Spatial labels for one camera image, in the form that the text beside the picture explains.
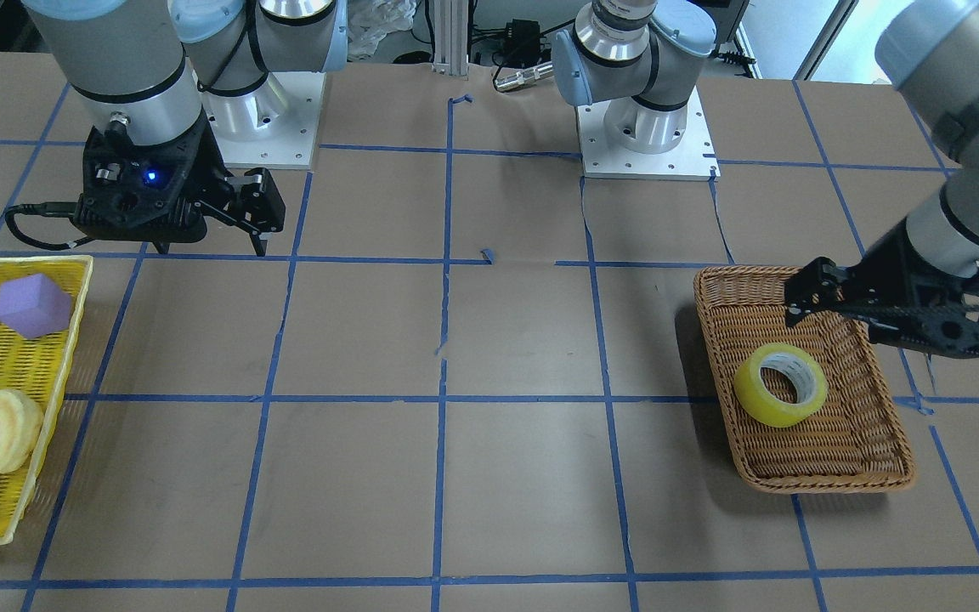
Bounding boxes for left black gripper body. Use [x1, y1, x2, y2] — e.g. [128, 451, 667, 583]
[838, 222, 979, 360]

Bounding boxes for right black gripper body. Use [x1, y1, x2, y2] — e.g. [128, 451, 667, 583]
[69, 112, 235, 244]

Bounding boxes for yellow tape roll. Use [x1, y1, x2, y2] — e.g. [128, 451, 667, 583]
[732, 343, 830, 428]

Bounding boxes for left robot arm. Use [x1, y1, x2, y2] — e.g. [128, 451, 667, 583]
[552, 1, 979, 358]

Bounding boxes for brown wicker basket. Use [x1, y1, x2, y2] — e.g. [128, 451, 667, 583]
[693, 266, 917, 495]

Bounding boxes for purple foam block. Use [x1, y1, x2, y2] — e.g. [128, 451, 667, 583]
[0, 274, 73, 338]

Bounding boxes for yellow plastic basket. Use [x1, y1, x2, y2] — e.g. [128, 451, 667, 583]
[0, 255, 94, 546]

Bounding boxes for yellow croissant toy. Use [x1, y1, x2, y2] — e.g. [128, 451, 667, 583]
[0, 388, 43, 475]

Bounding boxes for silver metal cylinder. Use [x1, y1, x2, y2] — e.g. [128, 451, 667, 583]
[493, 61, 554, 93]

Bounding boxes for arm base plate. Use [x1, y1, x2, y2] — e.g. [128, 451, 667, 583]
[576, 87, 722, 181]
[201, 72, 327, 170]

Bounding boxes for aluminium frame post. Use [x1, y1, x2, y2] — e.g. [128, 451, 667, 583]
[425, 1, 474, 80]

